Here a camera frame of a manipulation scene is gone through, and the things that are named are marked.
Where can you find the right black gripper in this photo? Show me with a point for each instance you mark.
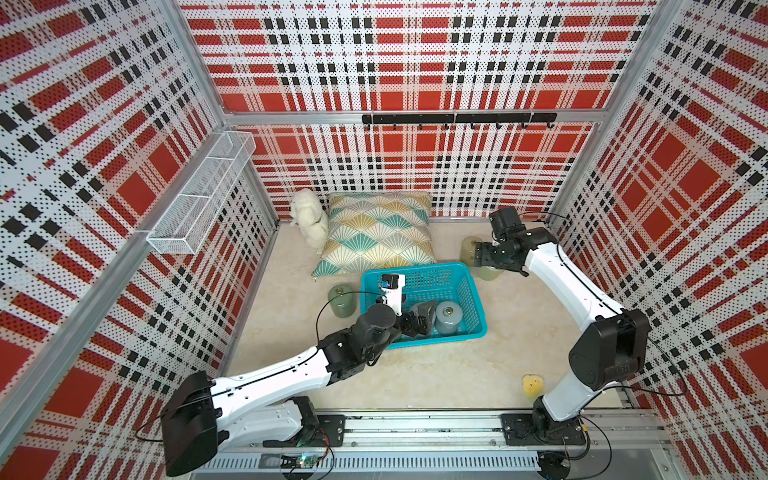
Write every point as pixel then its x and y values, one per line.
pixel 483 256

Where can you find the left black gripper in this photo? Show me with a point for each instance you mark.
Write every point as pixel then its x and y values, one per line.
pixel 424 322

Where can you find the light blue tea canister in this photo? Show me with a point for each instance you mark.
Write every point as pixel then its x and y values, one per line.
pixel 448 318

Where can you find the yellow-green tea canister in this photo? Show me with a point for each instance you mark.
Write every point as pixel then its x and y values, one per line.
pixel 468 251

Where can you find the teal plastic basket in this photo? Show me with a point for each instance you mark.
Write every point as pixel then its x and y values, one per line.
pixel 440 282

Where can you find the dark green tea canister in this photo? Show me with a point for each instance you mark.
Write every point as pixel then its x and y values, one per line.
pixel 342 300

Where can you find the pale yellow tea canister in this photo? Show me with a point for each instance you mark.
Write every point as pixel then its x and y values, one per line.
pixel 487 273

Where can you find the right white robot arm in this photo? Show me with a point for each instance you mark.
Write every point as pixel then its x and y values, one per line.
pixel 613 338

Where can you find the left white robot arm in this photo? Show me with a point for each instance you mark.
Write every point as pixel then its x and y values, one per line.
pixel 205 416

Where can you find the fan-patterned cushion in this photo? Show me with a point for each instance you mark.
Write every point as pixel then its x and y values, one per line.
pixel 376 230

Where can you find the yellow sponge toy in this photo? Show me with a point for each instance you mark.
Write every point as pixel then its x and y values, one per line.
pixel 532 385

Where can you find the white plush toy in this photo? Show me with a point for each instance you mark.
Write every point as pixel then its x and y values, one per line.
pixel 309 216

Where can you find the green circuit board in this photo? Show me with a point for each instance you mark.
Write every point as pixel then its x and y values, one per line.
pixel 302 461

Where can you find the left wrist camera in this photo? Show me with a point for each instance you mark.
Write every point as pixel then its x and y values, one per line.
pixel 392 288

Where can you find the metal base rail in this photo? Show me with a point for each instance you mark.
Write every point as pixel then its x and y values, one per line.
pixel 461 444

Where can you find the black wall hook rail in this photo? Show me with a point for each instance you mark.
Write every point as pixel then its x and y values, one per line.
pixel 521 118

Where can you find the clear wire wall shelf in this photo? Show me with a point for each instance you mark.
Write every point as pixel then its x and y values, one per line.
pixel 186 223

